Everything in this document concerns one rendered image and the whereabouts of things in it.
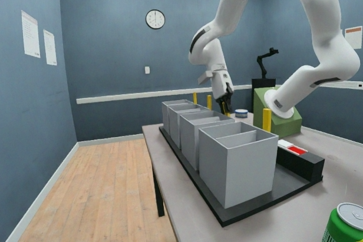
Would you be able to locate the green drink can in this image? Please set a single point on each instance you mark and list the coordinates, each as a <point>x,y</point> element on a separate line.
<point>345,224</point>

